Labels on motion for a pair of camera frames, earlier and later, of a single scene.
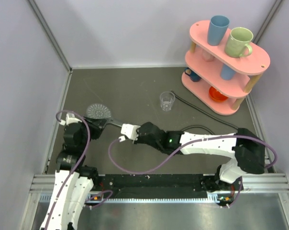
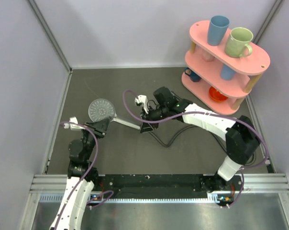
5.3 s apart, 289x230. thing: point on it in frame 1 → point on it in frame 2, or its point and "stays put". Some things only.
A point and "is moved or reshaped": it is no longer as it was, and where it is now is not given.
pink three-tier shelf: [220, 82] stays put
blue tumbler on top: [217, 29] stays put
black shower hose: [207, 114] is moved or reshaped
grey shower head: [100, 111] is moved or reshaped
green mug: [237, 46] stays put
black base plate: [155, 186] stays put
